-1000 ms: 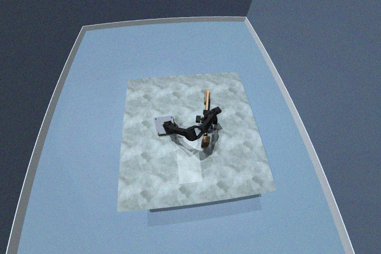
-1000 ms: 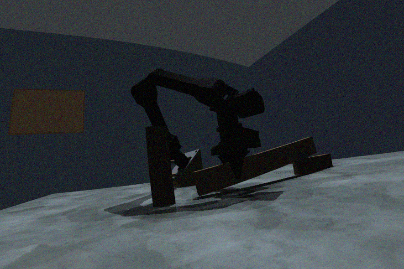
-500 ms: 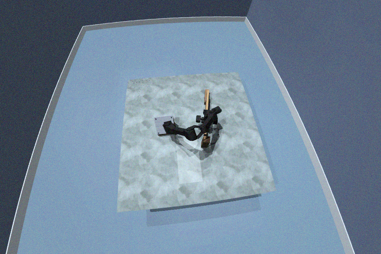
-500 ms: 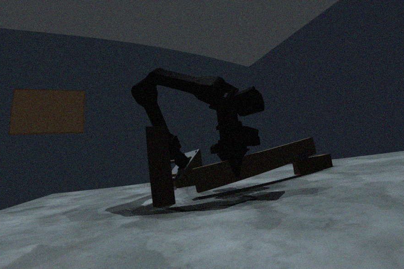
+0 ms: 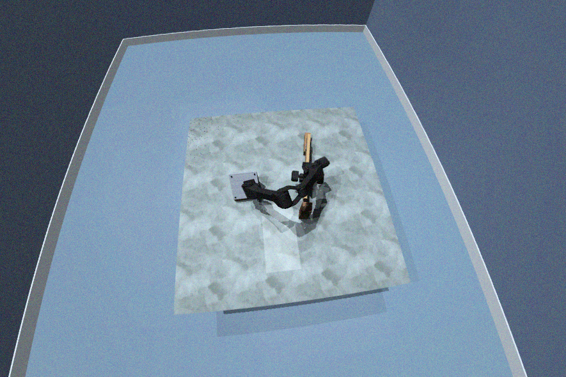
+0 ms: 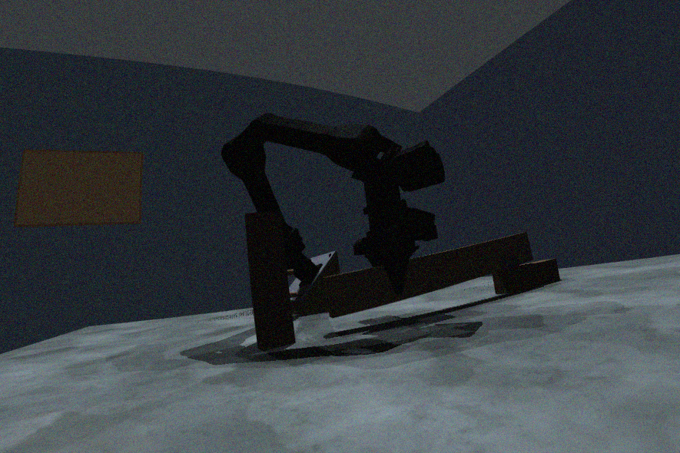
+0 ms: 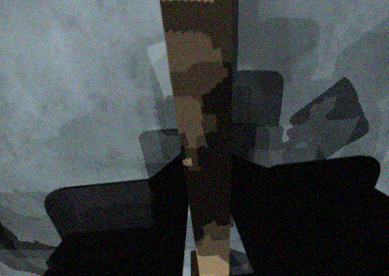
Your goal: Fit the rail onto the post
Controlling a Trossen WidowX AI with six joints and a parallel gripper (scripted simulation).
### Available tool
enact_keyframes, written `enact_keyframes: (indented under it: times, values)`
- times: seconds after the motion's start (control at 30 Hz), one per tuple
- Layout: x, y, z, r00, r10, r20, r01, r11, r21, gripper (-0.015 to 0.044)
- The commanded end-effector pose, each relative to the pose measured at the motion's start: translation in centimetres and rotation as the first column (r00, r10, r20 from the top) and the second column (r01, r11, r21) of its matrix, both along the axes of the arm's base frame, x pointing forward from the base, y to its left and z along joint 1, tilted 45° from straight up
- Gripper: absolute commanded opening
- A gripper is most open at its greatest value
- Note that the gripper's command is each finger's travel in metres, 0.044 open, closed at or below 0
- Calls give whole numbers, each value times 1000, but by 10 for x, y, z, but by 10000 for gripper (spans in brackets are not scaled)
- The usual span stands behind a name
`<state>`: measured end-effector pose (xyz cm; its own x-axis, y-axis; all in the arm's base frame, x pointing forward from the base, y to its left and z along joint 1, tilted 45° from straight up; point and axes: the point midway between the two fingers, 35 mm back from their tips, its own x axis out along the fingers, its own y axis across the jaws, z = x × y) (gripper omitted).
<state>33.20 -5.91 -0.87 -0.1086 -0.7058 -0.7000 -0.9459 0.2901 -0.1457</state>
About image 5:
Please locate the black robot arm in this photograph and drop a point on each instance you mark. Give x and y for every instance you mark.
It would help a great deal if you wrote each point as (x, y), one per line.
(281, 197)

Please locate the long brown wooden rail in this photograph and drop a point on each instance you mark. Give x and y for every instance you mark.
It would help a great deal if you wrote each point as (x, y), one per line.
(307, 158)

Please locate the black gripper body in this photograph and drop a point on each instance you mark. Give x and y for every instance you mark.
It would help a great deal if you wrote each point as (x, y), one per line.
(295, 176)

